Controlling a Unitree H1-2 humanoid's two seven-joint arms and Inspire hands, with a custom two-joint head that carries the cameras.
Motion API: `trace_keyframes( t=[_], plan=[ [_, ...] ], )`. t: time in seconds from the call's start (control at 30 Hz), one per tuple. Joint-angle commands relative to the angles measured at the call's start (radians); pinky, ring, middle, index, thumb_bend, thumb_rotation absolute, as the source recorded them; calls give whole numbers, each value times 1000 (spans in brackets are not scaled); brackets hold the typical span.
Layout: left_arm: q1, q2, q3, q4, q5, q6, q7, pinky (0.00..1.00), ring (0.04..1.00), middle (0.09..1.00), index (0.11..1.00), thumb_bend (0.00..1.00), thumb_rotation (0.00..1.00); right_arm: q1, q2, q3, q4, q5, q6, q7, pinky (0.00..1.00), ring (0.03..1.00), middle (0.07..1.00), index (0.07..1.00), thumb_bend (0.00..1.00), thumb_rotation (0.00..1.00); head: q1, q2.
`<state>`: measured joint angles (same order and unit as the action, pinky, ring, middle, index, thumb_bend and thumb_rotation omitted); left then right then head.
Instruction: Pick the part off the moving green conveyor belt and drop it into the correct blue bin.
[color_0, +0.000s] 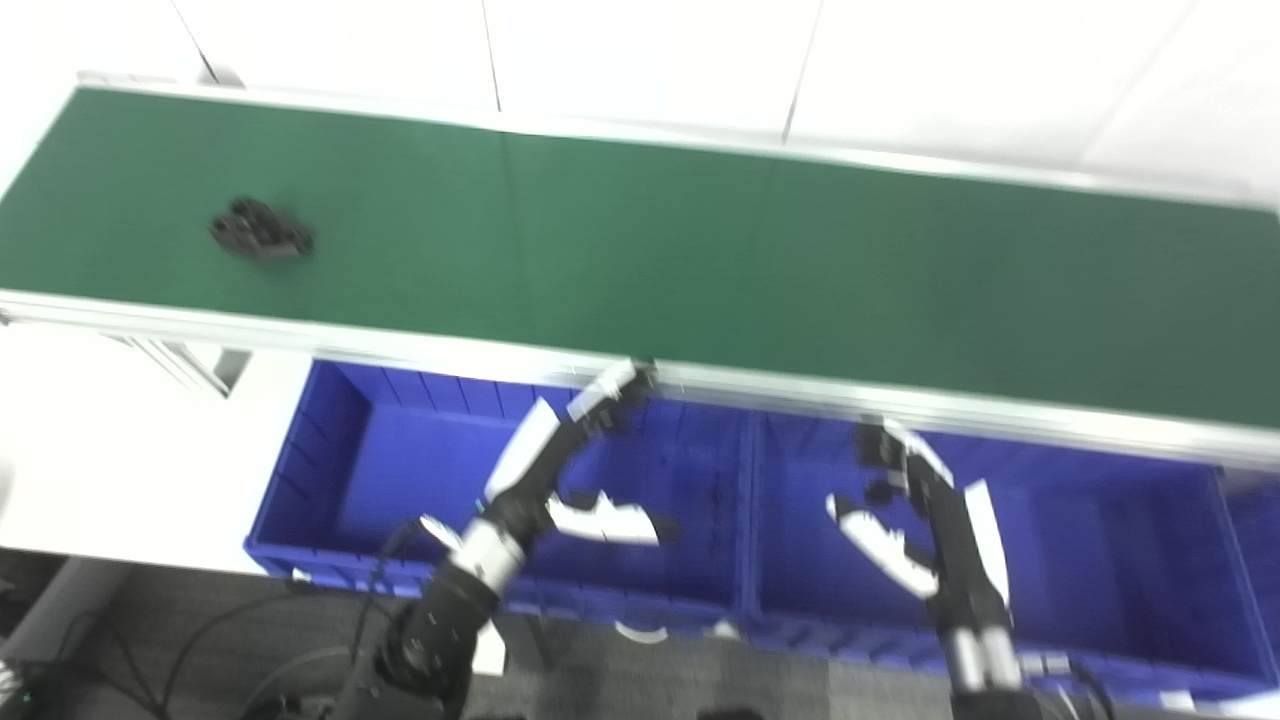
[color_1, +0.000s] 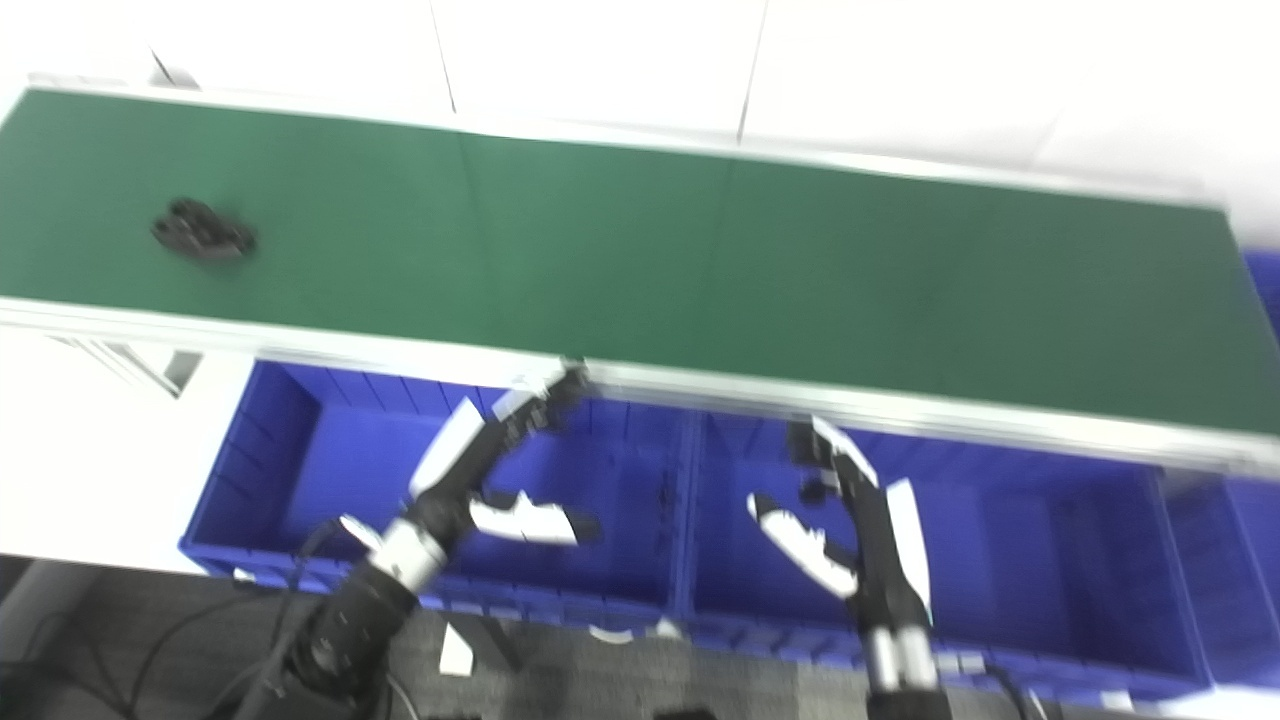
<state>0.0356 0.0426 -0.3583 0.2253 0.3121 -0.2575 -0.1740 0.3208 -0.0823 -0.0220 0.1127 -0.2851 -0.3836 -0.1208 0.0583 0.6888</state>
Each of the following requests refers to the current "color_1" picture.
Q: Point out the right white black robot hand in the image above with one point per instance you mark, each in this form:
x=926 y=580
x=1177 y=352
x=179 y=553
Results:
x=885 y=560

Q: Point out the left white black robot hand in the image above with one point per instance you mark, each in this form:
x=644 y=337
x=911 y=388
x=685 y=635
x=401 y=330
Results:
x=450 y=460

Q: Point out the black machined part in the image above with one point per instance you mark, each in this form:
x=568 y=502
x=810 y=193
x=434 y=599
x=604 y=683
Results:
x=203 y=232

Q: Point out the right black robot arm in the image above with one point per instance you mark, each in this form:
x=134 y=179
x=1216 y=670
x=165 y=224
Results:
x=905 y=670

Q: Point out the blue plastic bin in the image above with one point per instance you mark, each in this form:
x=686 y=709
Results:
x=1030 y=560
x=340 y=470
x=1235 y=560

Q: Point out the green conveyor belt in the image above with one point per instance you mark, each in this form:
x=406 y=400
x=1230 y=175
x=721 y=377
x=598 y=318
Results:
x=700 y=270
x=300 y=340

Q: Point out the aluminium conveyor leg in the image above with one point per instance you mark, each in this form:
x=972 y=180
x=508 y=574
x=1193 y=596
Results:
x=130 y=362

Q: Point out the white paper tag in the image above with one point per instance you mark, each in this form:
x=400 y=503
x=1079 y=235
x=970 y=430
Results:
x=456 y=650

